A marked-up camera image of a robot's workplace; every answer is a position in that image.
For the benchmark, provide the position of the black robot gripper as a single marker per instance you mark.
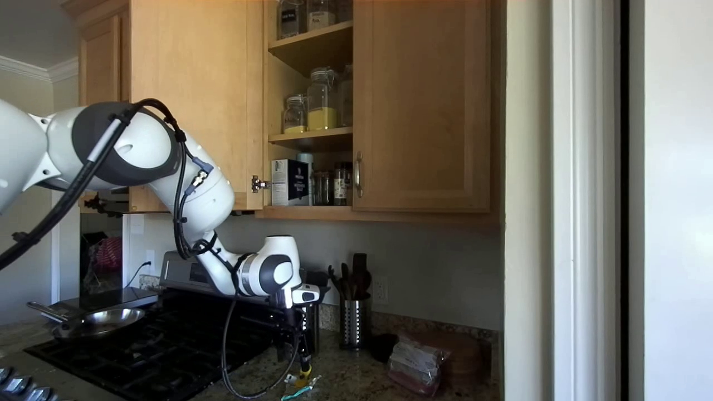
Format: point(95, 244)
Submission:
point(303, 313)

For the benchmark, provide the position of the colourful paper wrapper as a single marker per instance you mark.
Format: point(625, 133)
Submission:
point(299, 386)

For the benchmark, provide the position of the wooden cabinet door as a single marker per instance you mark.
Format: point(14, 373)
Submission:
point(424, 105)
point(206, 60)

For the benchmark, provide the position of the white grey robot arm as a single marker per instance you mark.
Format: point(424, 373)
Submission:
point(118, 145)

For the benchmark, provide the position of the white box in cabinet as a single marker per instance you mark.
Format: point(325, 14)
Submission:
point(290, 182)

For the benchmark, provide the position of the closed wooden cabinet door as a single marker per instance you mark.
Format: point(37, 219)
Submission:
point(424, 105)

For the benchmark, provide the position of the steel utensil holder back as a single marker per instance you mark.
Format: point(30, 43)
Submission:
point(355, 321)

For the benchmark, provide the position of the stainless steel stove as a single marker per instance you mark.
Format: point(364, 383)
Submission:
point(185, 341)

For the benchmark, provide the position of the silver frying pan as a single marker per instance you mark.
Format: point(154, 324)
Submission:
point(72, 324)

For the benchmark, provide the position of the small glass jar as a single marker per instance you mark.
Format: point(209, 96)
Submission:
point(294, 115)

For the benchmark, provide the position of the glass jar yellow contents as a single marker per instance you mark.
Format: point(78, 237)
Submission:
point(320, 109)

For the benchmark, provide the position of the white door frame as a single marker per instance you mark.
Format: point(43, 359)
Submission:
point(584, 198)

